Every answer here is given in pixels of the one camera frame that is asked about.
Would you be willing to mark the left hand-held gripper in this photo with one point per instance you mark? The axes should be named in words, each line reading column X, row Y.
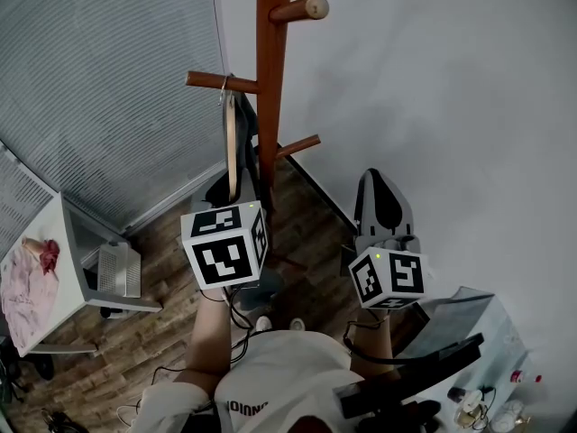
column 225, row 251

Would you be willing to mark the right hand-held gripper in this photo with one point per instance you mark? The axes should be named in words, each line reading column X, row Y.
column 392, row 278

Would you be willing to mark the wooden clothes hanger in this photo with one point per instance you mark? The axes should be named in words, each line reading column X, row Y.
column 231, row 142

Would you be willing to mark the dark grey clothing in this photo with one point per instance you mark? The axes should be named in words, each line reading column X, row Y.
column 247, row 142

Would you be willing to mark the brown wooden coat rack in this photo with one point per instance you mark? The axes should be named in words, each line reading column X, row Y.
column 269, row 61

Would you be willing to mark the person's right forearm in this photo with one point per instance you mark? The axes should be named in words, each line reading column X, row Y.
column 376, row 341

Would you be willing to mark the person's left forearm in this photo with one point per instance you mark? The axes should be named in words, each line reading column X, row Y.
column 209, row 332

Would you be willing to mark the black skirting board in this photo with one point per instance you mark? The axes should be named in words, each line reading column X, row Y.
column 320, row 187

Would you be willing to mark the person's white shoe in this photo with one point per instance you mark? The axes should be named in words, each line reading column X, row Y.
column 263, row 323
column 297, row 324

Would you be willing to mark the white computer case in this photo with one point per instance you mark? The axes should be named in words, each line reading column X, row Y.
column 118, row 269

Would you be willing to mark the black desk caster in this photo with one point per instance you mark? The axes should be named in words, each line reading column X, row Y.
column 112, row 312

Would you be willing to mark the person's white shirt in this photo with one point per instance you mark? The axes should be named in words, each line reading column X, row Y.
column 288, row 377

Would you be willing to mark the white desk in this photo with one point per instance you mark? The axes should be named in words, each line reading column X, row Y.
column 67, row 251

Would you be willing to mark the black office chair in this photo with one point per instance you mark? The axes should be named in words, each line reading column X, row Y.
column 405, row 377

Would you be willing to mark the red fabric flower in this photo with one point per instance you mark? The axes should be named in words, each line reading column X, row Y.
column 49, row 255

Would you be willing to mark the dark small jar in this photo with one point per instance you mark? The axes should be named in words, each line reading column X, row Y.
column 456, row 394

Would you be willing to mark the grey window blinds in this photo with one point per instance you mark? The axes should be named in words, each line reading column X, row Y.
column 112, row 84

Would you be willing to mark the pink cloth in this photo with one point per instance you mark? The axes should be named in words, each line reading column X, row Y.
column 24, row 300

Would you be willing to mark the red capped small bottle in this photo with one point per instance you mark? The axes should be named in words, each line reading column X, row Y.
column 518, row 377

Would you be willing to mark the white round container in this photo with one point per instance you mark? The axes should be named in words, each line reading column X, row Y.
column 507, row 415

